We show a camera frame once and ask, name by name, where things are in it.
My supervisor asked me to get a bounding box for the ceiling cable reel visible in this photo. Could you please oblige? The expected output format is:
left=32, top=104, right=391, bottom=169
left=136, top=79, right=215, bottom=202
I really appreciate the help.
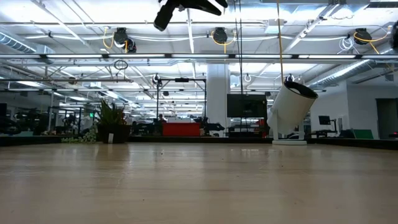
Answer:
left=353, top=27, right=391, bottom=55
left=103, top=27, right=137, bottom=54
left=211, top=27, right=234, bottom=54

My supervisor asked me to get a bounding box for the black hanging cable loop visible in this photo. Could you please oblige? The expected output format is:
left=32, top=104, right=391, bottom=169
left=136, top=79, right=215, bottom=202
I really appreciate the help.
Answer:
left=114, top=59, right=129, bottom=71

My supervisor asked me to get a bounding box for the black gantry frame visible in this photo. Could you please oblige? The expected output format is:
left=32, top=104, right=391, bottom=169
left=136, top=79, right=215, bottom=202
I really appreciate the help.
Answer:
left=156, top=77, right=208, bottom=121

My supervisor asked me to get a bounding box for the potted green succulent plant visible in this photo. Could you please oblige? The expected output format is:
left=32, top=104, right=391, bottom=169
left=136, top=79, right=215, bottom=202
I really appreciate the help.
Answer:
left=61, top=98, right=133, bottom=144

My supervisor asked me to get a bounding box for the red cabinet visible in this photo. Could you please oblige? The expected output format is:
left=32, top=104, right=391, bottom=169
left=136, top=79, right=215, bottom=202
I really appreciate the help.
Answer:
left=161, top=122, right=201, bottom=137

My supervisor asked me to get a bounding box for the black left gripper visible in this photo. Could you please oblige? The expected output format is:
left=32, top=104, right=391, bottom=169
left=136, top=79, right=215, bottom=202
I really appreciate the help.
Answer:
left=153, top=0, right=229, bottom=32

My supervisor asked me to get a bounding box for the white spotlight lamp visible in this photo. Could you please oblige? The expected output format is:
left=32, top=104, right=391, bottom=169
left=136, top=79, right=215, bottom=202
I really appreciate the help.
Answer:
left=267, top=80, right=319, bottom=146

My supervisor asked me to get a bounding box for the green box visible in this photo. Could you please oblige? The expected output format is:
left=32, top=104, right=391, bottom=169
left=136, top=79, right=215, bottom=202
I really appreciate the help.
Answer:
left=353, top=129, right=374, bottom=140

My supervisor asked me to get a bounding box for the black aluminium table frame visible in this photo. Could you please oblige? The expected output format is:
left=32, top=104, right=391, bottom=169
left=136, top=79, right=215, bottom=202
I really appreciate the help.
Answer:
left=0, top=135, right=398, bottom=151

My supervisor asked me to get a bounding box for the black wall monitor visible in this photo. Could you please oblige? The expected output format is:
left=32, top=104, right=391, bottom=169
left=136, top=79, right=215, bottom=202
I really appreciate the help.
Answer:
left=226, top=94, right=268, bottom=118

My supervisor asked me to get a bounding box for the yellow hanging power cable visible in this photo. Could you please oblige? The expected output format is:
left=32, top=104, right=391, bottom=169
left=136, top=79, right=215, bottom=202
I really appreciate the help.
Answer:
left=275, top=0, right=284, bottom=85

